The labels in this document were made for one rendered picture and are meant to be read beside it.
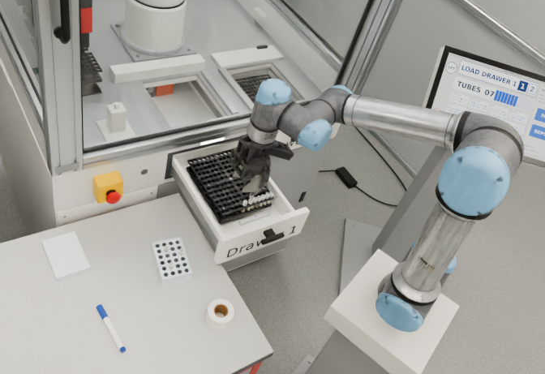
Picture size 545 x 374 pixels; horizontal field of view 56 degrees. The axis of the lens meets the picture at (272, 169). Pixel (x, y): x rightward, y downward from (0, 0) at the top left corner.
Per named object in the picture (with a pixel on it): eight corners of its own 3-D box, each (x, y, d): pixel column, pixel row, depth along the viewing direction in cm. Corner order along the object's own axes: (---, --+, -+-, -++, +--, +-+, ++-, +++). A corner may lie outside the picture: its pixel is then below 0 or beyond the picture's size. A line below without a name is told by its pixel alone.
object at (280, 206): (293, 227, 154) (299, 214, 150) (219, 255, 141) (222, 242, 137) (230, 139, 175) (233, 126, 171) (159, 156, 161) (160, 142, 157)
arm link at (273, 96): (282, 103, 113) (252, 83, 115) (271, 139, 121) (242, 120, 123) (301, 89, 118) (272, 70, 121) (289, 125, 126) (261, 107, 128)
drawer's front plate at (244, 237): (300, 233, 155) (311, 210, 148) (216, 265, 140) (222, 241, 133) (297, 229, 156) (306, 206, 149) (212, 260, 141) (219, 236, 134)
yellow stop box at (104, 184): (123, 199, 146) (125, 182, 141) (98, 206, 142) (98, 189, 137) (117, 187, 148) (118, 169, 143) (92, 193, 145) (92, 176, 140)
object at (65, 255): (90, 270, 137) (90, 267, 136) (56, 281, 132) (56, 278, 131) (75, 234, 143) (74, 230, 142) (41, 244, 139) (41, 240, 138)
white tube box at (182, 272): (190, 281, 142) (192, 272, 139) (160, 286, 138) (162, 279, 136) (179, 244, 149) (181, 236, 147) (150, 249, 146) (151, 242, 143)
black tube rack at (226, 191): (269, 211, 156) (274, 197, 152) (218, 228, 147) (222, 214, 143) (233, 161, 167) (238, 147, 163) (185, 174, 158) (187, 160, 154)
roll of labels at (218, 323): (231, 331, 134) (233, 324, 132) (204, 329, 133) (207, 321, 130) (231, 307, 139) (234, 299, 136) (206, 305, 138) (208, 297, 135)
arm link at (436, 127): (540, 109, 104) (328, 73, 129) (527, 133, 97) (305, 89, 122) (529, 158, 110) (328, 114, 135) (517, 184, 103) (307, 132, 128)
